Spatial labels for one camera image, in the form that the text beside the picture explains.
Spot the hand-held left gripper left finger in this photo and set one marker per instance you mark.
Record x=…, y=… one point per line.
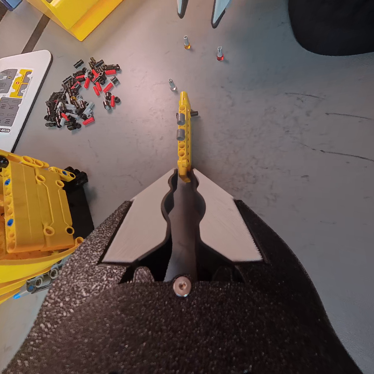
x=140, y=228

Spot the yellow storage bin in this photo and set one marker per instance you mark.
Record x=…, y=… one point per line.
x=79, y=17

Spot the sticker sheet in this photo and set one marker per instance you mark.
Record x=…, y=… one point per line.
x=14, y=96

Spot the orange stud with grey pin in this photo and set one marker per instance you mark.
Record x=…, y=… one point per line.
x=187, y=46

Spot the yellow lego vehicle model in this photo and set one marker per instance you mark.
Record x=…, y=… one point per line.
x=35, y=210

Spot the clear stud with grey pin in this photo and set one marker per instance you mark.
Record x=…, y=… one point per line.
x=172, y=83

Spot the black padded armrest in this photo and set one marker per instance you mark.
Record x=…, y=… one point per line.
x=330, y=26

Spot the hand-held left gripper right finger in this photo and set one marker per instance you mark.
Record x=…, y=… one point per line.
x=228, y=228

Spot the white rounded board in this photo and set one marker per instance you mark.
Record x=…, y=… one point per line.
x=38, y=87

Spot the yellow lego beam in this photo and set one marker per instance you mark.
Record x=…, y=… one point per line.
x=184, y=171

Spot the red round lego stud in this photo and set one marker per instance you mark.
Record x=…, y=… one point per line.
x=220, y=57

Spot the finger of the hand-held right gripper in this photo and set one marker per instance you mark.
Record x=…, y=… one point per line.
x=181, y=7
x=220, y=8

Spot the pile of small lego pins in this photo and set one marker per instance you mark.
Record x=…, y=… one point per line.
x=88, y=121

